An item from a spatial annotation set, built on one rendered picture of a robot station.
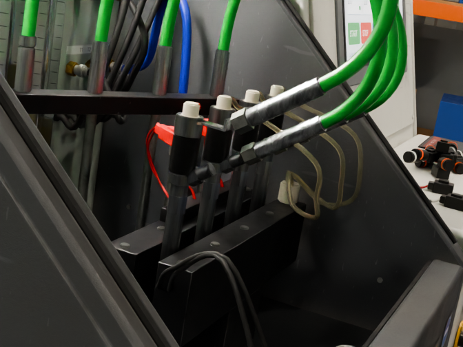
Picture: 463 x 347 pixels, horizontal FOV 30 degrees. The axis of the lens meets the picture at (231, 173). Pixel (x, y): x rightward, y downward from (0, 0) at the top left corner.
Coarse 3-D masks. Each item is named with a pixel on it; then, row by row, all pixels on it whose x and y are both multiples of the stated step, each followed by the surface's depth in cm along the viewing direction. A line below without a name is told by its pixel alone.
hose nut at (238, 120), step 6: (234, 114) 83; (240, 114) 82; (234, 120) 82; (240, 120) 82; (246, 120) 82; (234, 126) 82; (240, 126) 82; (246, 126) 82; (252, 126) 82; (240, 132) 83
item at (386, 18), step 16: (32, 0) 90; (384, 0) 75; (32, 16) 90; (384, 16) 75; (32, 32) 91; (384, 32) 75; (368, 48) 76; (352, 64) 77; (320, 80) 78; (336, 80) 78
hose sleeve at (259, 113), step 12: (300, 84) 80; (312, 84) 79; (276, 96) 80; (288, 96) 80; (300, 96) 79; (312, 96) 79; (252, 108) 82; (264, 108) 81; (276, 108) 80; (288, 108) 80; (252, 120) 82; (264, 120) 82
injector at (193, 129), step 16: (176, 128) 85; (192, 128) 84; (176, 144) 85; (192, 144) 85; (176, 160) 85; (192, 160) 85; (176, 176) 85; (192, 176) 85; (208, 176) 85; (176, 192) 86; (176, 208) 86; (176, 224) 87; (176, 240) 88
